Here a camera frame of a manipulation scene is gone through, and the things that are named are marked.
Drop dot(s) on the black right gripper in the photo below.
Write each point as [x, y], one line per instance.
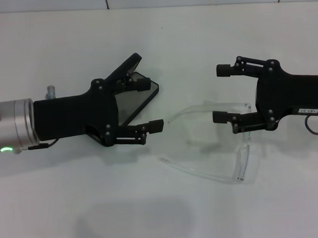
[285, 93]

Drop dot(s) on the silver cylindrical connector stub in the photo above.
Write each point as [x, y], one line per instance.
[51, 91]

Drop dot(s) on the black glasses case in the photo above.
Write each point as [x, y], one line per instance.
[137, 105]

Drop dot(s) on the clear transparent glasses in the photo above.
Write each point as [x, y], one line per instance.
[239, 178]

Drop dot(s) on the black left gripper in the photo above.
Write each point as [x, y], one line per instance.
[73, 115]

